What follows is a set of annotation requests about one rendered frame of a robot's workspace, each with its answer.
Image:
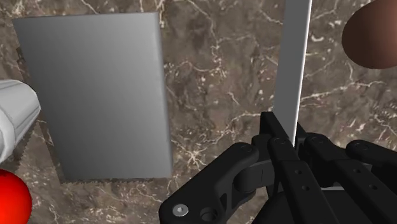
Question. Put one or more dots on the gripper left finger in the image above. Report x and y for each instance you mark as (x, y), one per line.
(217, 183)

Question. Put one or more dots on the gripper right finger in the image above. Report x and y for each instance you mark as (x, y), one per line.
(356, 167)

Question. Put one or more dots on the thin grey slab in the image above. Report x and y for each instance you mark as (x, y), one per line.
(291, 68)

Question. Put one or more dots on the brown round object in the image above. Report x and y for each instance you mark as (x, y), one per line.
(375, 34)

